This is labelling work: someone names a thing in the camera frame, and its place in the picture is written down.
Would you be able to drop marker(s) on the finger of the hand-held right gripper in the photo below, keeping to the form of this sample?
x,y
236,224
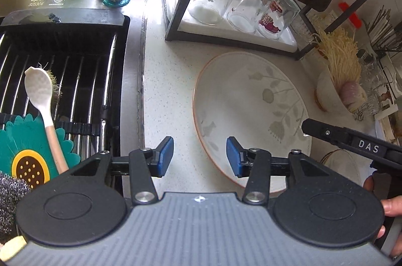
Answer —
x,y
320,129

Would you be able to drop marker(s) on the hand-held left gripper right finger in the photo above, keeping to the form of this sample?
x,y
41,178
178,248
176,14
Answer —
x,y
234,159

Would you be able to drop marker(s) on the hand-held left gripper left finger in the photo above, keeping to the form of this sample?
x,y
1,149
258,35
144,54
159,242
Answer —
x,y
166,156

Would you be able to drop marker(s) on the white floral plate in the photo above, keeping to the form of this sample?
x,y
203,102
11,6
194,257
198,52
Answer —
x,y
245,102

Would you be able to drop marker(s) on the person's right hand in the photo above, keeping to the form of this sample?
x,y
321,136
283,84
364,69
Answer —
x,y
392,206

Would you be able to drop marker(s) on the white dish brown rim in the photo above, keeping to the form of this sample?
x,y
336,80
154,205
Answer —
x,y
342,168

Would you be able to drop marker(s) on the purple onion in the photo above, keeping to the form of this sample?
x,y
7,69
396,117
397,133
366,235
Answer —
x,y
351,93

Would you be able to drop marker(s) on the stainless steel sink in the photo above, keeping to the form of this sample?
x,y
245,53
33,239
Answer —
x,y
135,65

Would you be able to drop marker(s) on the red printed drinking glass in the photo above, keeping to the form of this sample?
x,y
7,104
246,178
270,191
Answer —
x,y
276,21

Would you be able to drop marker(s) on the bundle of chopsticks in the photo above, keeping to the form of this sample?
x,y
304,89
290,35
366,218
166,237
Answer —
x,y
383,30

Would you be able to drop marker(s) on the red lid glass jar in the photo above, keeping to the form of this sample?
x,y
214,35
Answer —
x,y
349,14

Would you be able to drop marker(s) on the black roll-up drain rack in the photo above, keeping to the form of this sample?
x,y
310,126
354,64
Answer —
x,y
78,71

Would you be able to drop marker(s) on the bristle brush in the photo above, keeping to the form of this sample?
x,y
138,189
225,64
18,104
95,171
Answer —
x,y
56,87

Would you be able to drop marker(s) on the white rack tray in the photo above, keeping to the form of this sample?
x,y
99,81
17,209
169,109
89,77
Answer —
x,y
194,27

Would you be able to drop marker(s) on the black metal rack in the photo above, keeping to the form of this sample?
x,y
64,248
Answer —
x,y
171,21

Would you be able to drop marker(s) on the teal sunflower silicone mat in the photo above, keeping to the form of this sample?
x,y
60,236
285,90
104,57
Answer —
x,y
18,134

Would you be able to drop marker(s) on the steel wool scrubber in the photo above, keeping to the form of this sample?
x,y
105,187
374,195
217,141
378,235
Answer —
x,y
9,200

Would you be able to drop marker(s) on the yellow sponge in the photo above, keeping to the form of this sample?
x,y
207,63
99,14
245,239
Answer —
x,y
12,248

